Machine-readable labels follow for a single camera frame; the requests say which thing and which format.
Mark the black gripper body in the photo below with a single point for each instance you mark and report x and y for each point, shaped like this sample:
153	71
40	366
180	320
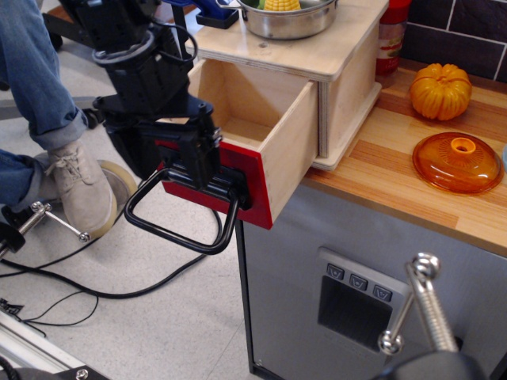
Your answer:
151	80

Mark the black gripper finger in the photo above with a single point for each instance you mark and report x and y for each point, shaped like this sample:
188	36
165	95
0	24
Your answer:
190	138
139	152

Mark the wooden drawer with red front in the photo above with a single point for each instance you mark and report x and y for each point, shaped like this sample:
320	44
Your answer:
269	124

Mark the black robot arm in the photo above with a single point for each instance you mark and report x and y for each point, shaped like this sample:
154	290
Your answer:
113	22

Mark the plywood box housing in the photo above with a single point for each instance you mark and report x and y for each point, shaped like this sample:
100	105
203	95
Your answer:
341	59

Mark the roll of tape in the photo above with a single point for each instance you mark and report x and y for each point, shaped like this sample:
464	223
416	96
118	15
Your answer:
123	187

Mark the beige sneaker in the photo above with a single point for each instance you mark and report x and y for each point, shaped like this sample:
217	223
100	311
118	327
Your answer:
72	176

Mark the blue jeans leg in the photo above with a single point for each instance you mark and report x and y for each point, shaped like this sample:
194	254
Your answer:
30	66

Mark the yellow toy corn cob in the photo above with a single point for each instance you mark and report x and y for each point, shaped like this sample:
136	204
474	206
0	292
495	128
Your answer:
281	5

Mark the silver screw clamp left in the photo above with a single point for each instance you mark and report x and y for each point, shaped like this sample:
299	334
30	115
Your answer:
13	238

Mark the silver screw clamp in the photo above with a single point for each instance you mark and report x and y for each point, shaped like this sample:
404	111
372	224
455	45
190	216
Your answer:
13	238
421	273

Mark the stainless steel pot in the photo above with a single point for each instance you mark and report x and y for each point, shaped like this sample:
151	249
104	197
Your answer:
313	17

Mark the grey toy kitchen cabinet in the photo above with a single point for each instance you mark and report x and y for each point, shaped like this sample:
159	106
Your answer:
329	277

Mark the red capped spice jar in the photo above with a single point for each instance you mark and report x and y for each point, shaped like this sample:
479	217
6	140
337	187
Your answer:
392	27

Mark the orange toy pumpkin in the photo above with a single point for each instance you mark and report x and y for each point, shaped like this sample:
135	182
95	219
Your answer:
441	92

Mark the orange transparent pot lid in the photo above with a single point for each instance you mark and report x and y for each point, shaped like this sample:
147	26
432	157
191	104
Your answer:
458	163

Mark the silver screw clamp right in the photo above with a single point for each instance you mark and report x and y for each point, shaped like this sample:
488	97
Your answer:
421	273

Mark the black table frame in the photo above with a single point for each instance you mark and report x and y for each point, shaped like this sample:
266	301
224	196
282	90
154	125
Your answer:
60	25

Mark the aluminium profile rail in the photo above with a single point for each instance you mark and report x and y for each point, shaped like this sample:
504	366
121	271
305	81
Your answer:
26	354

